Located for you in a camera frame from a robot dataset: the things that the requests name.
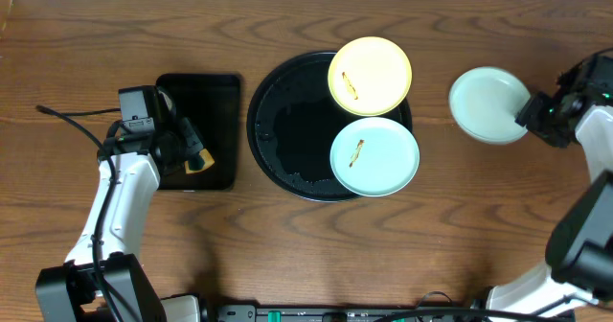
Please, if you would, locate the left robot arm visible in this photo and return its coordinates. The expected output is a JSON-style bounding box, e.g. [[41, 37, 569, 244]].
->
[[35, 85, 215, 321]]

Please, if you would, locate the left black cable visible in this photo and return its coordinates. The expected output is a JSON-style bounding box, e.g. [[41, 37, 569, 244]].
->
[[35, 104, 130, 322]]

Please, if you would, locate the mint plate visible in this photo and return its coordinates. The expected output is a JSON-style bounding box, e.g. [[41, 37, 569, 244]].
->
[[448, 67, 530, 145], [329, 117, 420, 197]]

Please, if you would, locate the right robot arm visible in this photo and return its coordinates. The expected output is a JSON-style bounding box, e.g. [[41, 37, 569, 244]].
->
[[478, 49, 612, 321]]

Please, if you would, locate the green yellow sponge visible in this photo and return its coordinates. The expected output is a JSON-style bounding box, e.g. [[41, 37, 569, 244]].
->
[[185, 149, 216, 174]]

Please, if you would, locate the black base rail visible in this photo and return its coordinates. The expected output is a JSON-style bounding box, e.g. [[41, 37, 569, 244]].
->
[[199, 291, 501, 322]]

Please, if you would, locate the black rectangular tray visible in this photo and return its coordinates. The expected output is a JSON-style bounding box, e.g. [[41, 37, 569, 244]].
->
[[156, 73, 240, 191]]

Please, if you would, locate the yellow plate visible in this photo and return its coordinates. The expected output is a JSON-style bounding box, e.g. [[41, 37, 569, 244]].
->
[[328, 36, 413, 117]]

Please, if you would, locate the black round tray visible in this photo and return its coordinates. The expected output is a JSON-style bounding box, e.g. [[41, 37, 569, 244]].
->
[[247, 52, 413, 202]]

